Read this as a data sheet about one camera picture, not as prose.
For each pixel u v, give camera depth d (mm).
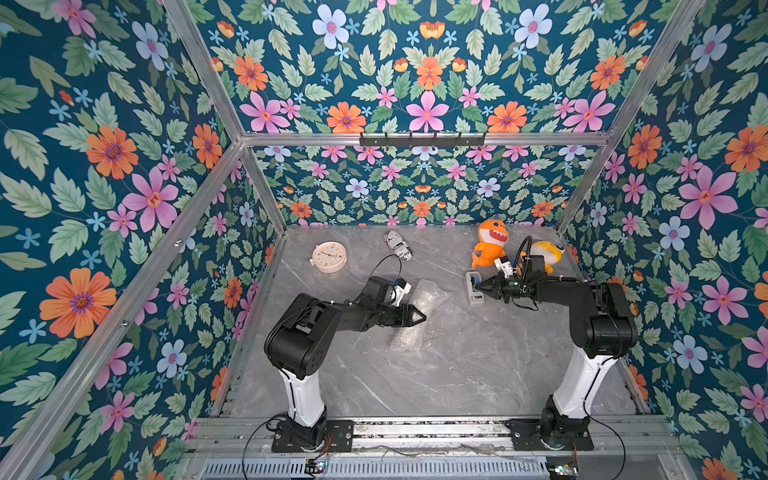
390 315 842
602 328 522
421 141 929
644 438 752
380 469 766
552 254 1037
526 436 734
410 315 847
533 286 766
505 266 937
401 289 886
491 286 884
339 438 735
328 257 1077
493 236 1075
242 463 704
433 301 926
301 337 499
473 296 964
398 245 1106
